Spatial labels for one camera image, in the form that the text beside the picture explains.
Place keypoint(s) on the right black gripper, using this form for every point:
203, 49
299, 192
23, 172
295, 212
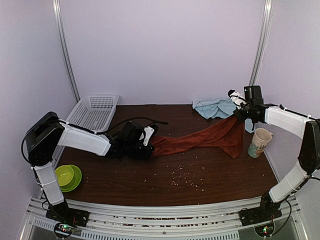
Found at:
237, 113

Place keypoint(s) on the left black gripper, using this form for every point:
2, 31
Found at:
145, 156

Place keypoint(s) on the rust brown towel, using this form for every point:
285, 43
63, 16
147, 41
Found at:
227, 134

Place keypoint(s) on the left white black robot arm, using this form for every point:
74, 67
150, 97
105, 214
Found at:
40, 141

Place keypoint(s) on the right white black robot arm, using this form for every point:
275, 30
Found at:
303, 131

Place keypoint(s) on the patterned paper cup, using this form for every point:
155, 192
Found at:
260, 140

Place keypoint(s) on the light blue towel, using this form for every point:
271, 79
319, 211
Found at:
218, 108

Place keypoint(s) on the white perforated plastic basket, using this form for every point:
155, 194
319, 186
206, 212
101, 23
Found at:
94, 112

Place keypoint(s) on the green plate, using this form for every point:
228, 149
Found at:
76, 180

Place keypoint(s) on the green bowl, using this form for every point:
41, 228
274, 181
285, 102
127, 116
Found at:
65, 175

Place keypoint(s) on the left round circuit board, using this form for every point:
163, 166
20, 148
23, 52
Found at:
63, 230

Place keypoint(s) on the round circuit board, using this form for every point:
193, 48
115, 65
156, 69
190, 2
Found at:
264, 230
63, 230

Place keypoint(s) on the right round circuit board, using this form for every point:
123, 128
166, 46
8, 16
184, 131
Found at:
264, 230

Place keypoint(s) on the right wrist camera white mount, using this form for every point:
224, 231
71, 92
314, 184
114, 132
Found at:
237, 98

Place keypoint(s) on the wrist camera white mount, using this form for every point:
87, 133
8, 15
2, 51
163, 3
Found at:
147, 134
237, 98

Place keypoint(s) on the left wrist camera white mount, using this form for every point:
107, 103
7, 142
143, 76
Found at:
147, 134

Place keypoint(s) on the aluminium front rail frame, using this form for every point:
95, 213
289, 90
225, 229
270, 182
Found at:
217, 221

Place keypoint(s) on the right aluminium corner post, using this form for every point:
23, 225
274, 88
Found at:
262, 41

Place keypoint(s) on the aluminium corner post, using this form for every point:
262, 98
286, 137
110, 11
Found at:
262, 41
64, 49

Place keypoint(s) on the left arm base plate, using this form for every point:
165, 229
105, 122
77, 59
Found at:
71, 216

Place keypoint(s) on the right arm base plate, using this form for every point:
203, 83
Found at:
255, 215

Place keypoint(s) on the left aluminium corner post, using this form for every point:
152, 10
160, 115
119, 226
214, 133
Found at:
64, 49

